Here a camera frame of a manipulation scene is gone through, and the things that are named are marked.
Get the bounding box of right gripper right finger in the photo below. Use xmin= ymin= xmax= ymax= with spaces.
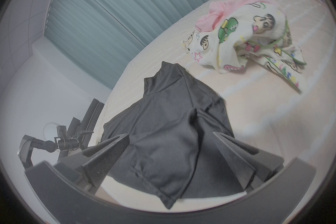
xmin=213 ymin=132 xmax=285 ymax=190

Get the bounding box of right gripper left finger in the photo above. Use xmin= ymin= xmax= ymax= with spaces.
xmin=54 ymin=134 xmax=130 ymax=193

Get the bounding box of black T-shirt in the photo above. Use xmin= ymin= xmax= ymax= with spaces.
xmin=101 ymin=61 xmax=248 ymax=210

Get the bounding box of bed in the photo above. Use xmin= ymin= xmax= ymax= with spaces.
xmin=94 ymin=0 xmax=334 ymax=214

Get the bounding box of pile of clothes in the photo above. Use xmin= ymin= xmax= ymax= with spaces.
xmin=181 ymin=0 xmax=307 ymax=92

